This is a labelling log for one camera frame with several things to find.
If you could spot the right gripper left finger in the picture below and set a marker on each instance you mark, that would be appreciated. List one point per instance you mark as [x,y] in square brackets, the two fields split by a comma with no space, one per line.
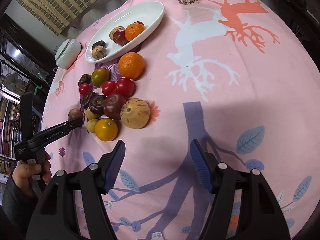
[110,164]

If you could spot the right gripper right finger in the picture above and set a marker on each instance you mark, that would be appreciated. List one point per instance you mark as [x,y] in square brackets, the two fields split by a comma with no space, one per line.
[205,165]

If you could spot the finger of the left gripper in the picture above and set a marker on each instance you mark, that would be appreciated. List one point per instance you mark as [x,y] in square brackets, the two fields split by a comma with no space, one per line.
[71,125]

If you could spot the brown passion fruit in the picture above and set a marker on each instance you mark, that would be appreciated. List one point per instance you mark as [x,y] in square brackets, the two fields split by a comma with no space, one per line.
[74,114]

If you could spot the small yellow longan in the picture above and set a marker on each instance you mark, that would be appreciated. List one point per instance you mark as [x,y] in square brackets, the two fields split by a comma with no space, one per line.
[90,125]
[90,115]

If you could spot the striped pepino melon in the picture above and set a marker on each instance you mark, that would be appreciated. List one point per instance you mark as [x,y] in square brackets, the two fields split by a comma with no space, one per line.
[135,113]

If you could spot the speckled tan fruit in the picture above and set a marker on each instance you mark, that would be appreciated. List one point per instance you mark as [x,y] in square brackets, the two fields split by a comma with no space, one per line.
[99,52]

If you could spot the large orange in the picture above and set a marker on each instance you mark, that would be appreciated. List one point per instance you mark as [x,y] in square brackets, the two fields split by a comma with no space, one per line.
[131,65]

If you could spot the dark brown fruit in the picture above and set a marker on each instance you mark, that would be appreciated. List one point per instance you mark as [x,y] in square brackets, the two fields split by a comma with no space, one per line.
[99,43]

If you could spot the small mandarin orange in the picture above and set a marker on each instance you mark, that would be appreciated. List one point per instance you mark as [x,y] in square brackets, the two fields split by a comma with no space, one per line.
[133,30]

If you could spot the dark red plum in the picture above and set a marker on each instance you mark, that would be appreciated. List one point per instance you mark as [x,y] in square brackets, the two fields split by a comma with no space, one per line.
[119,37]

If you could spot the person's left hand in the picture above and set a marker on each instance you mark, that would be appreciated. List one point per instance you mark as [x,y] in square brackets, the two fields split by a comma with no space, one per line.
[23,171]

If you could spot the dark purple mangosteen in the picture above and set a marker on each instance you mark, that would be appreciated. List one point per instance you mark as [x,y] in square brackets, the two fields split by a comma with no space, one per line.
[86,99]
[85,78]
[96,105]

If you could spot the red cherry tomato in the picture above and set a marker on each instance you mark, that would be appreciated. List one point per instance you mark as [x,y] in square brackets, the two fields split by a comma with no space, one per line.
[84,89]
[108,88]
[125,87]

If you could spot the bookshelf with books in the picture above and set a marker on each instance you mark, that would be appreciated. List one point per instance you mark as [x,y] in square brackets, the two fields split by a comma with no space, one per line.
[10,134]

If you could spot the green yellow tomato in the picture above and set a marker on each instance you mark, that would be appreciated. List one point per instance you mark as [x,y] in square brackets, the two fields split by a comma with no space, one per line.
[99,77]

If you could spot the standing fan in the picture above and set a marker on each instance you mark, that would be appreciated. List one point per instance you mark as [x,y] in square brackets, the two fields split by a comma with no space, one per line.
[14,82]

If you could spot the white lidded ceramic jar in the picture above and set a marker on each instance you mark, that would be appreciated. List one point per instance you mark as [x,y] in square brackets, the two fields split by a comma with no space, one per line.
[67,53]

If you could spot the dark wooden cabinet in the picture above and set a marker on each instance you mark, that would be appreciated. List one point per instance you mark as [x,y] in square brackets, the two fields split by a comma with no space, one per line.
[25,53]

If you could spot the pink deer print tablecloth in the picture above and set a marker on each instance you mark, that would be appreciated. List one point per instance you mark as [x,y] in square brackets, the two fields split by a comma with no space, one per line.
[232,75]

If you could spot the white oval plate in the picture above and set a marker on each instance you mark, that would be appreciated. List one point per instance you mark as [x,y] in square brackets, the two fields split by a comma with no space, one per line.
[150,13]

